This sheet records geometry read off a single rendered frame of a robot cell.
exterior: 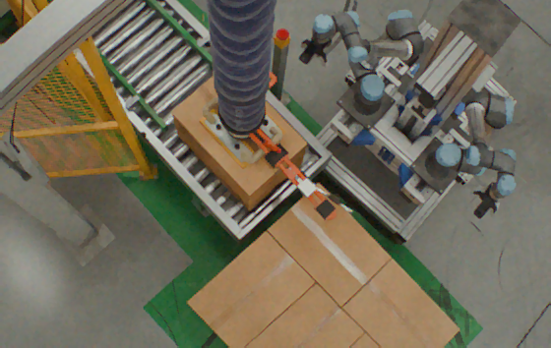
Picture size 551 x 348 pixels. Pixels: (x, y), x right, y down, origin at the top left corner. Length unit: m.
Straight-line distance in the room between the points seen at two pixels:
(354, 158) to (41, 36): 3.10
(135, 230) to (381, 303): 1.63
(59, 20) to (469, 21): 1.76
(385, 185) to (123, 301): 1.79
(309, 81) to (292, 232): 1.23
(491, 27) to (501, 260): 2.26
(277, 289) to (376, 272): 0.55
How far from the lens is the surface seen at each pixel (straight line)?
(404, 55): 3.17
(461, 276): 4.73
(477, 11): 2.95
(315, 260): 4.01
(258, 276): 3.98
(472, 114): 3.11
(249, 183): 3.65
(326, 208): 3.49
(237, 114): 3.22
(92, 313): 4.62
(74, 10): 1.69
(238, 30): 2.39
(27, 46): 1.68
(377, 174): 4.50
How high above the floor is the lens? 4.50
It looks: 75 degrees down
